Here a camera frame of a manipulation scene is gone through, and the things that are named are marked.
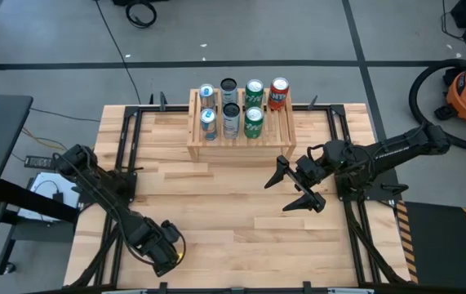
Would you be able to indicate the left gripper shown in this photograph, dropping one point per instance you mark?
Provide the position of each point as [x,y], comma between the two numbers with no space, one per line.
[155,245]

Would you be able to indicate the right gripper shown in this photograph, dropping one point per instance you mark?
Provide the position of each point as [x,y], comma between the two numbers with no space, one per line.
[310,171]

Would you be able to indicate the green Sprite can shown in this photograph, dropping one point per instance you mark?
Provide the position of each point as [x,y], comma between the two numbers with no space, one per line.
[254,126]
[254,98]

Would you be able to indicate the orange Fanta can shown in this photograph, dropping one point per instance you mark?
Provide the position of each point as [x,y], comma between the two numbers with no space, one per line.
[278,98]

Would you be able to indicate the blue silver Red Bull can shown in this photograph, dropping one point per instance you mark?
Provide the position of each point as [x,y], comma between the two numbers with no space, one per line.
[207,98]
[209,128]

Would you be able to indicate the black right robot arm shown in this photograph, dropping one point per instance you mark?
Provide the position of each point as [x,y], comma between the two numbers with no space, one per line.
[404,147]

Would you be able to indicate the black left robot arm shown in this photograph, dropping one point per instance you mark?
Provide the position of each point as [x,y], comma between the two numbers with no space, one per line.
[106,196]

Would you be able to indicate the wooden slatted shelf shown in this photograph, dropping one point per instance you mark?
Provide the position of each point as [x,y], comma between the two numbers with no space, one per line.
[240,151]

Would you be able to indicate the white box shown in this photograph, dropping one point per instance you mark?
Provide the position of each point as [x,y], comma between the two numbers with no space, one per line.
[45,181]

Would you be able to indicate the black power strip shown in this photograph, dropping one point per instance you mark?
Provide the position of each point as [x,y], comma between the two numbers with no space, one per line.
[38,161]

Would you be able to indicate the black mat with striped edges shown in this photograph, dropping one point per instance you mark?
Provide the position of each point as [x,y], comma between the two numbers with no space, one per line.
[440,245]

